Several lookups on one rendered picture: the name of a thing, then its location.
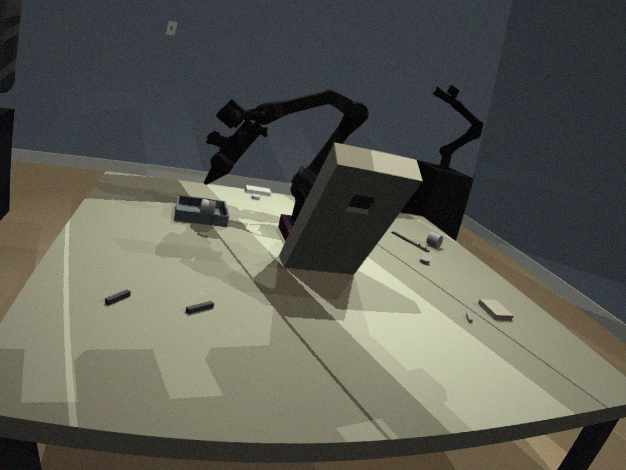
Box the beige flat rectangular slab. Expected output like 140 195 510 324
478 299 514 321
245 185 271 196

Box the white cylinder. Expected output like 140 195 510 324
426 232 443 248

